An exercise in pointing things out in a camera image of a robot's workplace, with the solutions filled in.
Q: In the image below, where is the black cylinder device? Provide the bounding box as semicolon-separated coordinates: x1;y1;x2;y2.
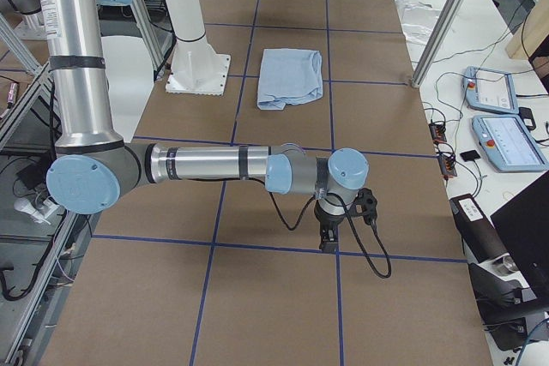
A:
449;194;507;262

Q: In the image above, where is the black monitor with stand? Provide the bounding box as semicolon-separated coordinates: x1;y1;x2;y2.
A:
469;173;548;351

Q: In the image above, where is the aluminium frame post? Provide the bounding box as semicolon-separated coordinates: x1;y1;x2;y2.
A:
410;0;464;88

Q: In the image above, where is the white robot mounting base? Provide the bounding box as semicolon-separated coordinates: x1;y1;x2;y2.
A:
166;0;231;96

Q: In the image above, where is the blue teach pendant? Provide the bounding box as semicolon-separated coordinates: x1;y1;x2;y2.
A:
472;114;548;172
462;66;519;114

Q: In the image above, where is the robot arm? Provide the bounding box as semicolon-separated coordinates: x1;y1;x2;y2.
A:
39;0;369;253

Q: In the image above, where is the upper blue teach pendant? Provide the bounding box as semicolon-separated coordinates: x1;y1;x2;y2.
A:
462;66;519;114

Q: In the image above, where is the orange circuit board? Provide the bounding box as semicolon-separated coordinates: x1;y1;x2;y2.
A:
437;153;457;180
429;123;447;144

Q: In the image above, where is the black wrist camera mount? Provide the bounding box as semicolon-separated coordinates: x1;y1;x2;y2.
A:
349;188;377;226

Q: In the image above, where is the lower orange circuit board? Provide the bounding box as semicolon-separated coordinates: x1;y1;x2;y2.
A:
437;153;457;180

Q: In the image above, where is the black braided right cable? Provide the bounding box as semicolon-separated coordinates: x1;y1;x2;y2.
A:
268;188;393;279

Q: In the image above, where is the upper orange circuit board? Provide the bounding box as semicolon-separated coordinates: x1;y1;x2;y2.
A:
429;123;447;144

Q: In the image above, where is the lower blue teach pendant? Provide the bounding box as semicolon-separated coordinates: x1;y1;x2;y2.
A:
472;114;548;172

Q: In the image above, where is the light blue button-up shirt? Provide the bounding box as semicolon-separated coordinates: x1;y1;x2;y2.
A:
256;48;323;111

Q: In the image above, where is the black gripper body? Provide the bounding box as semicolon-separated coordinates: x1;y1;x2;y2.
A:
314;201;344;254

